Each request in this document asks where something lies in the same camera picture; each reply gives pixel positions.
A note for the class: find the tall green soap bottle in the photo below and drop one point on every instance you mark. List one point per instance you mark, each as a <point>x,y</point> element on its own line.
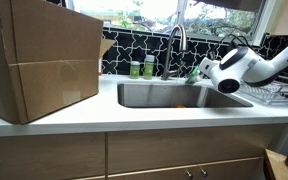
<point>148,67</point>

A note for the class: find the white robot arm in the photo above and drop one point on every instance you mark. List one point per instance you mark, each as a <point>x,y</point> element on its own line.
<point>243,64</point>

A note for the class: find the stainless steel sink basin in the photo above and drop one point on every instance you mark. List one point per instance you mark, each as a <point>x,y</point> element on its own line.
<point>143,95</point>

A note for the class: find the orange plastic ball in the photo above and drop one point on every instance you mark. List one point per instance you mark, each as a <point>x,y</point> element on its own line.
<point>180,106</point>

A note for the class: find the steel wire dish rack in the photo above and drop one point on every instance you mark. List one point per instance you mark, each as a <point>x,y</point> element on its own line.
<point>270,93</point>

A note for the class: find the wooden cabinet doors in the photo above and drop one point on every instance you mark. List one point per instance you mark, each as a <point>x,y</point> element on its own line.
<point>225,153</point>

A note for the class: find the green white sponge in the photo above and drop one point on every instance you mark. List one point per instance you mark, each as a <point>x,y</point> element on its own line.
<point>193,76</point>

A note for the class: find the right silver cabinet knob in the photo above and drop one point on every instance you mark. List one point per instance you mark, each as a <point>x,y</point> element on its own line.
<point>203,172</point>

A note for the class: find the large cardboard box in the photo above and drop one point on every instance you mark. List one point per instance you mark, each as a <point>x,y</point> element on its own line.
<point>48,58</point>

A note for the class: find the short green soap bottle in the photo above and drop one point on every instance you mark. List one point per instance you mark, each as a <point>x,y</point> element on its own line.
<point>134,70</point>

